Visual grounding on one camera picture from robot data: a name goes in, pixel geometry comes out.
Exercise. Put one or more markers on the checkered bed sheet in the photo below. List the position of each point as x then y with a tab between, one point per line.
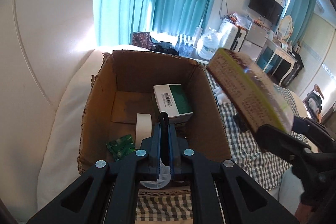
173	205

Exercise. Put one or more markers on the oval vanity mirror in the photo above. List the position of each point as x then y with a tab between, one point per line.
286	27

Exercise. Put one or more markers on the silver mini fridge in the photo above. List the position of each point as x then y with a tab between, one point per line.
254	41

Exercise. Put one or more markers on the orange white medicine box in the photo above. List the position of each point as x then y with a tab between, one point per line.
251	91

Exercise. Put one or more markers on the black clothes pile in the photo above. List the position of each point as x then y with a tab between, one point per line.
164	47

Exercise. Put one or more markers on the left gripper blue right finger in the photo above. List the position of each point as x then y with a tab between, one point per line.
177	145

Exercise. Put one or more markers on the floral shopping bag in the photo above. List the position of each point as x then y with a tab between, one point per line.
142	40

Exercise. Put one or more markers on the white dressing table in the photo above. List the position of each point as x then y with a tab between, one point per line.
277	61

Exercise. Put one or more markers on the green snack packet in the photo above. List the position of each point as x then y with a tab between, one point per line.
121	147

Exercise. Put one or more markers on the cardboard box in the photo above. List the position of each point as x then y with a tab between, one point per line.
124	88

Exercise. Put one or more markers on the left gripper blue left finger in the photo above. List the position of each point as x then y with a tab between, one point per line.
149	167

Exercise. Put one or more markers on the white suitcase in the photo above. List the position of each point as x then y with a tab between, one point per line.
231	37

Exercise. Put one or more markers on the green 999 medicine box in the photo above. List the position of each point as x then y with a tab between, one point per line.
172	100

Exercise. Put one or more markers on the black wall television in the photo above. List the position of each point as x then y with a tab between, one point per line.
270	10

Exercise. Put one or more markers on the pack of water bottles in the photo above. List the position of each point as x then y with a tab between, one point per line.
184	45

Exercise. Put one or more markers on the wooden chair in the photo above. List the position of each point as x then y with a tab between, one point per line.
313	103

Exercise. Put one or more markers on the large water jug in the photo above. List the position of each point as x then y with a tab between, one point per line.
208	44

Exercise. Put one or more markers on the masking tape roll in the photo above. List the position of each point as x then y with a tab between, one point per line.
143	128

